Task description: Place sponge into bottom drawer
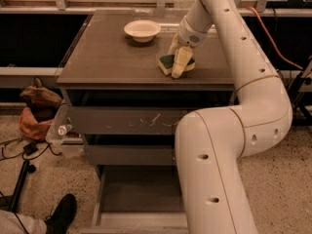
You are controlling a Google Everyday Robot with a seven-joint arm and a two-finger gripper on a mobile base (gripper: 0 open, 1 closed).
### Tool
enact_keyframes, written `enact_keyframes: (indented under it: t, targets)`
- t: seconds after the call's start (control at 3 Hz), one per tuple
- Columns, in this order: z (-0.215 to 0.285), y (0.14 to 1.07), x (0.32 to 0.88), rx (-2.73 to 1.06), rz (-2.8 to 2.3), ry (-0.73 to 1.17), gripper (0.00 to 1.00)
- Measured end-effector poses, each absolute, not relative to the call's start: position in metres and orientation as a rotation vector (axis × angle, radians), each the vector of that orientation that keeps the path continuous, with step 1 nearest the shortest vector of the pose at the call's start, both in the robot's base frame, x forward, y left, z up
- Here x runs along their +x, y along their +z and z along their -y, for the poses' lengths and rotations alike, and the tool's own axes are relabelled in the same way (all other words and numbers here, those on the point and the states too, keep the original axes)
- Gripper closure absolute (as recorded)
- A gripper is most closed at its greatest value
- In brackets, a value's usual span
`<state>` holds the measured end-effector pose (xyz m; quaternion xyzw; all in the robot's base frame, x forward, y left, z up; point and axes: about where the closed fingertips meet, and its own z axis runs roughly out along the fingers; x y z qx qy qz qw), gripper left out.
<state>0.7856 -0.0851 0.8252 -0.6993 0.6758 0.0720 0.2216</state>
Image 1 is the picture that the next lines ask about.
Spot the orange cloth bag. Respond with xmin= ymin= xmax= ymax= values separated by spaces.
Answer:
xmin=19 ymin=107 xmax=55 ymax=140

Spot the orange cable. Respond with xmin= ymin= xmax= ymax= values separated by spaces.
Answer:
xmin=246 ymin=5 xmax=304 ymax=71

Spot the black stand leg left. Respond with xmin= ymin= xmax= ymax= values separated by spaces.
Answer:
xmin=0 ymin=160 xmax=36 ymax=213

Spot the grey trouser leg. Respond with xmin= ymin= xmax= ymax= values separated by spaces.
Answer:
xmin=0 ymin=211 xmax=47 ymax=234

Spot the black table frame right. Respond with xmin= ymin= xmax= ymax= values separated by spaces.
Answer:
xmin=288 ymin=59 xmax=312 ymax=126

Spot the grey open bottom drawer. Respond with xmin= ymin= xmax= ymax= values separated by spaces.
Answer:
xmin=82 ymin=166 xmax=188 ymax=234

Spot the grey top drawer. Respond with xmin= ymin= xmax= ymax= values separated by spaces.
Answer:
xmin=69 ymin=106 xmax=188 ymax=136

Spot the green yellow sponge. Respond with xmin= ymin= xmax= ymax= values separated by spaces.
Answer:
xmin=158 ymin=55 xmax=195 ymax=76

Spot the clear plastic bin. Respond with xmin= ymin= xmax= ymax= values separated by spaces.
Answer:
xmin=46 ymin=103 xmax=84 ymax=158

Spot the black shoe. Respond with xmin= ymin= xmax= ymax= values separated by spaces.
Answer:
xmin=45 ymin=194 xmax=77 ymax=234

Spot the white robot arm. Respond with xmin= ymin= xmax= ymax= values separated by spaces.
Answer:
xmin=175 ymin=0 xmax=293 ymax=234

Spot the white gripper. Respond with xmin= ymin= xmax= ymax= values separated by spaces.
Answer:
xmin=168 ymin=16 xmax=212 ymax=78

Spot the plastic bottle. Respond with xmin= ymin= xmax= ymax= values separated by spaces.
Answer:
xmin=58 ymin=124 xmax=72 ymax=137

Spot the grey middle drawer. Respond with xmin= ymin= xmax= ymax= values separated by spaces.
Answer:
xmin=84 ymin=145 xmax=176 ymax=166

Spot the black power adapter on floor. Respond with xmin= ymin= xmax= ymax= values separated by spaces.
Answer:
xmin=23 ymin=142 xmax=38 ymax=156

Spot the brown cloth bag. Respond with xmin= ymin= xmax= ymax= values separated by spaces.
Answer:
xmin=19 ymin=76 xmax=62 ymax=111

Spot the white bowl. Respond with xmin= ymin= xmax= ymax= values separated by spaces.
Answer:
xmin=124 ymin=20 xmax=161 ymax=43

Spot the grey drawer cabinet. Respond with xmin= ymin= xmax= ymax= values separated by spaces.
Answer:
xmin=56 ymin=9 xmax=237 ymax=187

